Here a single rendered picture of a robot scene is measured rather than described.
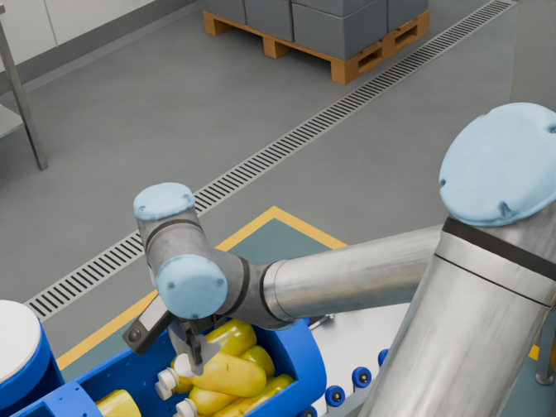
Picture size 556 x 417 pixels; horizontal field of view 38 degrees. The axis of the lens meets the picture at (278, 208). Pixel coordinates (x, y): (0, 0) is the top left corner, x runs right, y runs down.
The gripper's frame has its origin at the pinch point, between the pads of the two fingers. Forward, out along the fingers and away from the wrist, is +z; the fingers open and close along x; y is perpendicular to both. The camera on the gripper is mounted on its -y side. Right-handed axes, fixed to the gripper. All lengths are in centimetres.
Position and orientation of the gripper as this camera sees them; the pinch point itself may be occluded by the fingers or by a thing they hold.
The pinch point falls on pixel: (188, 365)
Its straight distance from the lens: 145.1
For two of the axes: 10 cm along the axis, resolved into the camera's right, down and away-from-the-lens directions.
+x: -6.1, -4.5, 6.5
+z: 0.9, 7.8, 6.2
